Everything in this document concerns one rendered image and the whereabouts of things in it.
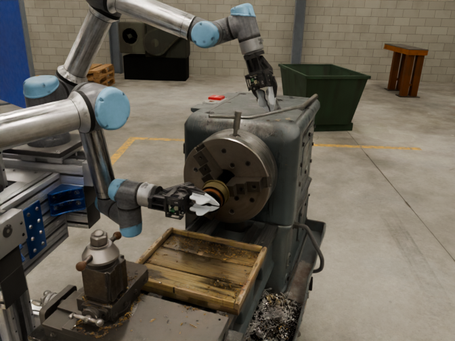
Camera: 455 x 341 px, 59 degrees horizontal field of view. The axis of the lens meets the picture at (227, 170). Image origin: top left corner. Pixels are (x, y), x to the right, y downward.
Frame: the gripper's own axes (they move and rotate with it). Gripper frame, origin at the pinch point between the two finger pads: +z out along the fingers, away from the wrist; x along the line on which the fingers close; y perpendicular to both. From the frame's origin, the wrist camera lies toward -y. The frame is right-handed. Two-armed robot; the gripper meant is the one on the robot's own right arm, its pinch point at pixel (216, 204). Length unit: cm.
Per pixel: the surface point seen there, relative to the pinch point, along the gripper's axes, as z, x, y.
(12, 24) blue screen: -422, 32, -336
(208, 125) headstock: -15.9, 14.9, -32.8
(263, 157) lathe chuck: 9.1, 10.1, -18.9
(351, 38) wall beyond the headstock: -23, -4, -1048
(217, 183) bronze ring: -2.0, 4.1, -6.2
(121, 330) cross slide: -4.6, -10.6, 45.4
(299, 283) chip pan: 23, -54, -43
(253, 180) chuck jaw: 7.7, 4.0, -13.4
